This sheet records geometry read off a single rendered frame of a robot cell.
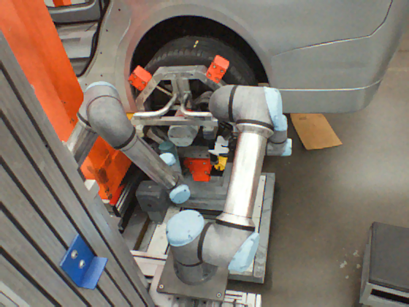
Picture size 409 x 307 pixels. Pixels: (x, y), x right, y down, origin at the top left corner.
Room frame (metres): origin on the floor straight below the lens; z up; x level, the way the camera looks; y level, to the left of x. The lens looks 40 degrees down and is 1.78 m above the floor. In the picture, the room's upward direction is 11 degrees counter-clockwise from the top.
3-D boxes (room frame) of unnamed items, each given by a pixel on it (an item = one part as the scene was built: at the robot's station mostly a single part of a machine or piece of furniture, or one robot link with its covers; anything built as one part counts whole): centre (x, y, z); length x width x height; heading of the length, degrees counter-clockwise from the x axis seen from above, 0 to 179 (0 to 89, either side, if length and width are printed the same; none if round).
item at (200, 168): (1.47, 0.03, 0.48); 0.16 x 0.12 x 0.17; 159
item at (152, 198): (1.55, 0.33, 0.26); 0.42 x 0.18 x 0.35; 159
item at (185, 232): (0.59, 0.10, 0.98); 0.13 x 0.12 x 0.14; 60
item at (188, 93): (1.28, -0.01, 1.03); 0.19 x 0.18 x 0.11; 159
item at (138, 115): (1.35, 0.18, 1.03); 0.19 x 0.18 x 0.11; 159
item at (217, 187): (1.59, -0.02, 0.32); 0.40 x 0.30 x 0.28; 69
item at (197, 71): (1.43, 0.04, 0.85); 0.54 x 0.07 x 0.54; 69
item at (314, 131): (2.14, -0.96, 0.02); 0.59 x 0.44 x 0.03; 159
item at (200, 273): (0.59, 0.10, 0.87); 0.15 x 0.15 x 0.10
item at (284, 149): (1.05, -0.32, 0.85); 0.11 x 0.08 x 0.09; 71
